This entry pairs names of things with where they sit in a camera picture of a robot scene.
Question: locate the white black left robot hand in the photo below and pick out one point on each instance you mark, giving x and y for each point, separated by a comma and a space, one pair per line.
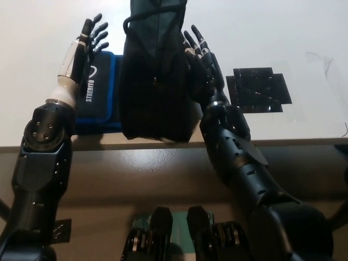
73, 59

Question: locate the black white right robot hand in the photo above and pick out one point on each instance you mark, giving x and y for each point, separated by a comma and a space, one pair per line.
206, 79

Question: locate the black fabric lunch bag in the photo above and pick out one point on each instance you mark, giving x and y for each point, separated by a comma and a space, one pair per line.
155, 81

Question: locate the black blue Strebito notebook case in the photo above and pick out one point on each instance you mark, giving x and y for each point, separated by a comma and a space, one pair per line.
95, 92

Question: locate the large black table tape patch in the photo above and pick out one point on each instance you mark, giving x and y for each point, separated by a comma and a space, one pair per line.
255, 89

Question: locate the clear plastic sheet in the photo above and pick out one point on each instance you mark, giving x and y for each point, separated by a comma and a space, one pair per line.
312, 89

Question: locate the small black floor tape patch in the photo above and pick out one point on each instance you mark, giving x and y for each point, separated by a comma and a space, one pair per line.
62, 231

